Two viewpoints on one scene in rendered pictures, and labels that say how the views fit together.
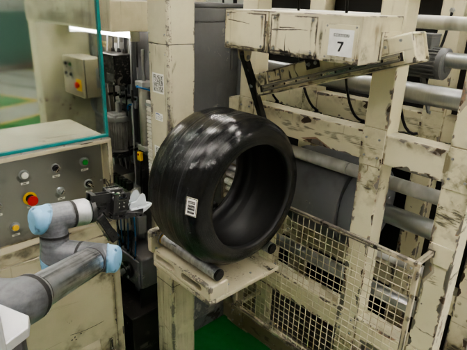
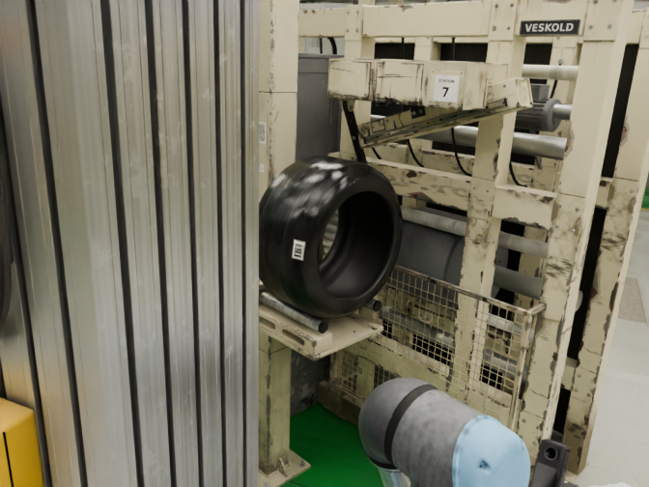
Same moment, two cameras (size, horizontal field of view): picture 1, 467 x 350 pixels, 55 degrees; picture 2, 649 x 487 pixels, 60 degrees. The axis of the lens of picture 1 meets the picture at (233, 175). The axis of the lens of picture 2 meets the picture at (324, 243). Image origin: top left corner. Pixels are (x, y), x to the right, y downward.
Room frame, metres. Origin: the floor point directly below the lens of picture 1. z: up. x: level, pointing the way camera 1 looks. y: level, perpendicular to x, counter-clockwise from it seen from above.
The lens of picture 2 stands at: (-0.40, 0.07, 1.76)
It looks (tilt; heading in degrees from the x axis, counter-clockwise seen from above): 18 degrees down; 359
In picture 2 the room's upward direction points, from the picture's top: 2 degrees clockwise
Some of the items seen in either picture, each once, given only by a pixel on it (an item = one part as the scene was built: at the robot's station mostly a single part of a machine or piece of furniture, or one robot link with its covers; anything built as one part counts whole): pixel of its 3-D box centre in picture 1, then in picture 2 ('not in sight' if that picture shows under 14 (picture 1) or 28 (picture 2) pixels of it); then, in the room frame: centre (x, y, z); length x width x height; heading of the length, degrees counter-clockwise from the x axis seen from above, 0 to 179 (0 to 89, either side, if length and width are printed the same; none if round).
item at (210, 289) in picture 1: (188, 269); (290, 327); (1.48, 0.16, 0.83); 0.36 x 0.09 x 0.06; 44
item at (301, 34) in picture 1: (305, 33); (410, 81); (1.69, -0.24, 1.71); 0.61 x 0.25 x 0.15; 44
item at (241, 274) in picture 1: (215, 264); (317, 325); (1.57, 0.06, 0.80); 0.37 x 0.36 x 0.02; 134
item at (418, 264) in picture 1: (307, 289); (413, 355); (1.64, -0.34, 0.65); 0.90 x 0.02 x 0.70; 44
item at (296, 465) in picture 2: not in sight; (269, 462); (1.74, 0.25, 0.02); 0.27 x 0.27 x 0.04; 44
